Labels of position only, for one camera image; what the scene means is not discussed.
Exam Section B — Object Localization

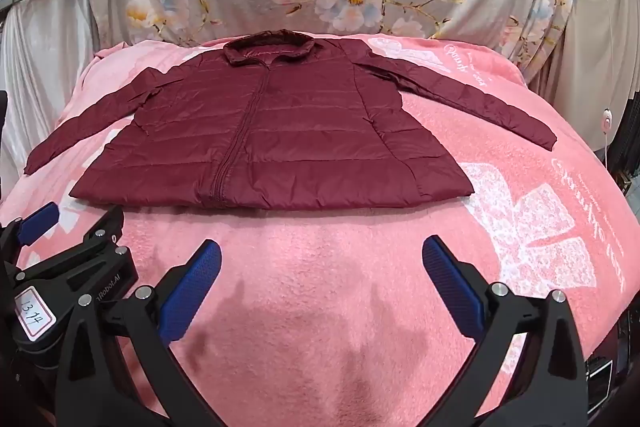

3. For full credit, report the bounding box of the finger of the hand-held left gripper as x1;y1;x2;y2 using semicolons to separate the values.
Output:
14;210;129;286
0;201;61;259

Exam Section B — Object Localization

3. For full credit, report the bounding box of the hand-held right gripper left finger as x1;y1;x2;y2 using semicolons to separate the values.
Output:
55;239;223;427

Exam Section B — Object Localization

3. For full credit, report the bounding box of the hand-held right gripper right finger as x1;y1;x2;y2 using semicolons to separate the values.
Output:
422;235;589;427

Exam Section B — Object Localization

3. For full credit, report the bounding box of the maroon puffer jacket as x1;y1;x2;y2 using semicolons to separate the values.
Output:
24;28;558;211

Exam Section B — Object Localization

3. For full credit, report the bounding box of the pink bow-print blanket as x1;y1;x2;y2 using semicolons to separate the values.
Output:
0;34;632;427

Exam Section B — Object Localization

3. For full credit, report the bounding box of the grey satin cloth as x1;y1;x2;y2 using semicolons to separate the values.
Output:
0;0;98;192

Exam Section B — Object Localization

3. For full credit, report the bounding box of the white cable with pink switch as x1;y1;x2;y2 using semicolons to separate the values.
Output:
574;0;617;168

